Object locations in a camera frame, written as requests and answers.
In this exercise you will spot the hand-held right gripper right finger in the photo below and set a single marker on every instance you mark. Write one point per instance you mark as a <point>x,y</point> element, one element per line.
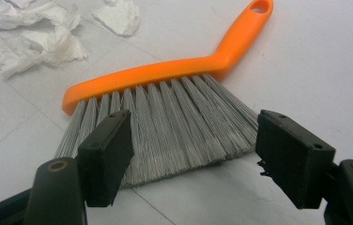
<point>293,162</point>

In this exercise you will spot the large white paper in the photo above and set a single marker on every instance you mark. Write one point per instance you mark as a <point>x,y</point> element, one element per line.
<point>24,40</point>

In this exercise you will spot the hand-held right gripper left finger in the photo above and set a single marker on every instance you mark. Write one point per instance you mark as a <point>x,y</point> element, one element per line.
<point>102,162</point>

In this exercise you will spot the orange brush with grey bristles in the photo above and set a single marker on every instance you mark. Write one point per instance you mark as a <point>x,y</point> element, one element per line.
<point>165,70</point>

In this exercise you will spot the small white paper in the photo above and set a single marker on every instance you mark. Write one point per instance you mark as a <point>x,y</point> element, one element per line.
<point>118,15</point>

